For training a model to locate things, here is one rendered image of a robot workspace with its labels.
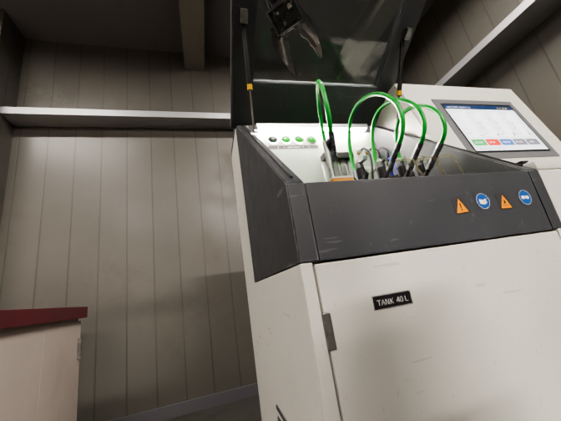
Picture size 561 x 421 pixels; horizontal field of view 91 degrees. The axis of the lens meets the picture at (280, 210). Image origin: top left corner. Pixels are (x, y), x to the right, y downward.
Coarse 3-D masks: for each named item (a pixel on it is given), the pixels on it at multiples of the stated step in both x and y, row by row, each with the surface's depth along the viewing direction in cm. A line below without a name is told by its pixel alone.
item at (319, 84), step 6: (318, 84) 83; (318, 90) 98; (324, 90) 79; (318, 96) 102; (324, 96) 78; (318, 102) 105; (324, 102) 78; (318, 108) 108; (318, 114) 110; (330, 114) 78; (330, 120) 78; (330, 126) 79; (324, 132) 113; (330, 132) 80; (324, 138) 113
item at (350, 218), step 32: (320, 192) 55; (352, 192) 57; (384, 192) 59; (416, 192) 61; (448, 192) 63; (480, 192) 66; (512, 192) 68; (320, 224) 53; (352, 224) 55; (384, 224) 57; (416, 224) 58; (448, 224) 60; (480, 224) 63; (512, 224) 65; (544, 224) 67; (320, 256) 51; (352, 256) 53
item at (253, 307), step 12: (240, 180) 119; (240, 192) 122; (240, 204) 125; (240, 216) 129; (240, 228) 132; (252, 276) 108; (252, 288) 110; (252, 300) 113; (252, 312) 116; (252, 324) 119; (252, 336) 122; (264, 360) 97; (264, 372) 98; (264, 384) 101; (264, 396) 103; (264, 408) 105; (264, 420) 108
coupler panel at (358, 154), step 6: (354, 144) 129; (360, 144) 130; (366, 144) 131; (354, 150) 128; (360, 150) 125; (378, 150) 127; (354, 156) 127; (360, 156) 128; (366, 156) 128; (372, 156) 129; (366, 162) 127; (372, 162) 128; (366, 168) 126
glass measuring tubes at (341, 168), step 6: (324, 156) 119; (342, 156) 121; (348, 156) 122; (324, 162) 121; (336, 162) 120; (342, 162) 121; (348, 162) 122; (324, 168) 120; (336, 168) 119; (342, 168) 120; (348, 168) 123; (324, 174) 120; (336, 174) 119; (342, 174) 121; (348, 174) 122
